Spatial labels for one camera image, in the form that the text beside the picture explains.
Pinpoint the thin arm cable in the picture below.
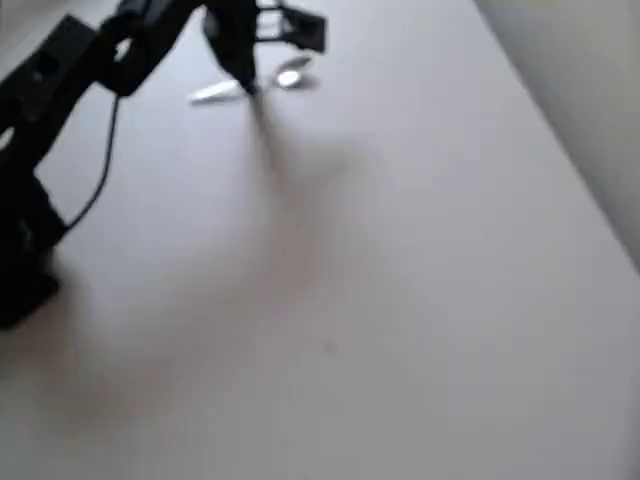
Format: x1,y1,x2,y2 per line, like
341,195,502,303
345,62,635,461
63,92,122,232

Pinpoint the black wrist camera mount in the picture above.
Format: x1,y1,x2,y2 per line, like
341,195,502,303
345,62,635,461
255,3,329,55

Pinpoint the silver metal spoon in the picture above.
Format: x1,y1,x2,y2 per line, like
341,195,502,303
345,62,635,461
188,53,316,107

